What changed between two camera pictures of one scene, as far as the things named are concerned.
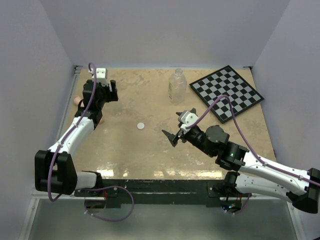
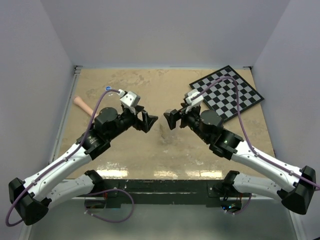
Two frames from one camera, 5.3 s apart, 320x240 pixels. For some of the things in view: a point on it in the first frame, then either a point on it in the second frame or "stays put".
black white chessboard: [226, 81] stays put
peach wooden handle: [76, 100] stays put
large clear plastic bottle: [177, 87] → [168, 136]
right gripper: [173, 138] → [175, 115]
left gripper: [112, 95] → [147, 121]
